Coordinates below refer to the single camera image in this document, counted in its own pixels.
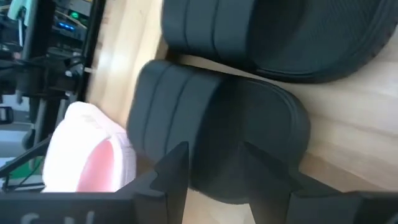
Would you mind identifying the black foam slide sandal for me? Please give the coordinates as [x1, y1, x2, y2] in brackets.
[161, 0, 398, 84]
[126, 59, 312, 205]

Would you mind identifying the pink foam slide sandal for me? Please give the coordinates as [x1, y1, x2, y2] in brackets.
[41, 101, 137, 194]

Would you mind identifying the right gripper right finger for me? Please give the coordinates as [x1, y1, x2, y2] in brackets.
[244, 141, 305, 224]

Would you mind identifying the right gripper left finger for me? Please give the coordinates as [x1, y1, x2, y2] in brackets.
[133, 141, 190, 224]

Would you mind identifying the black aluminium table frame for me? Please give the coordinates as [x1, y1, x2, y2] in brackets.
[76, 0, 108, 103]

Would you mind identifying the black electronics box with lights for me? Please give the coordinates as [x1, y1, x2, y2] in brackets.
[51, 0, 94, 41]

